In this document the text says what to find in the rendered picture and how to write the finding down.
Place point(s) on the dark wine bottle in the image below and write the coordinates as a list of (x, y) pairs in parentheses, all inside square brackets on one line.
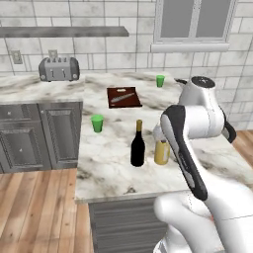
[(137, 150)]

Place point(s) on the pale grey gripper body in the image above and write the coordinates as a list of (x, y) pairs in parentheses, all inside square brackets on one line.
[(158, 131)]

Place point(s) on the grey wall shelf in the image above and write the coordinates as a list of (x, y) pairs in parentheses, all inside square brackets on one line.
[(62, 31)]

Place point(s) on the yellow drink can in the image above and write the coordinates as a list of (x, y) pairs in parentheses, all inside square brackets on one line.
[(161, 153)]

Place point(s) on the grey cupboard door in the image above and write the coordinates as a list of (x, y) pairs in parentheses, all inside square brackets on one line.
[(23, 148), (62, 133)]

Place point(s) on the white wall outlet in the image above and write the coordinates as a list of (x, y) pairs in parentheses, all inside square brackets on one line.
[(52, 53), (16, 57)]

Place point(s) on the grey kitchen knife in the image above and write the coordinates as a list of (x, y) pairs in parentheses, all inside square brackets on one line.
[(122, 97)]

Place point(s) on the grey slatted counter base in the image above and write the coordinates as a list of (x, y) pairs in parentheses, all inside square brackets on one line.
[(126, 225)]

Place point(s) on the grey drawer front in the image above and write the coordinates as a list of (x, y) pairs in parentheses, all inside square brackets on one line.
[(18, 112)]

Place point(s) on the green cup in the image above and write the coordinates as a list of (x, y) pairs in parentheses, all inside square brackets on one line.
[(97, 123), (160, 80)]

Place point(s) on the dark red cutting board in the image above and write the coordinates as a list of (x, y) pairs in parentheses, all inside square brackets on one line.
[(124, 98)]

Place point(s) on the grey toaster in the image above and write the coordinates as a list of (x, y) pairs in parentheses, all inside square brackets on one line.
[(59, 69)]

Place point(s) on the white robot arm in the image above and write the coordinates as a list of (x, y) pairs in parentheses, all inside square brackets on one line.
[(204, 118)]

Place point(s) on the white framed window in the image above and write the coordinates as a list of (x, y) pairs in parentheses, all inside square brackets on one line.
[(194, 23)]

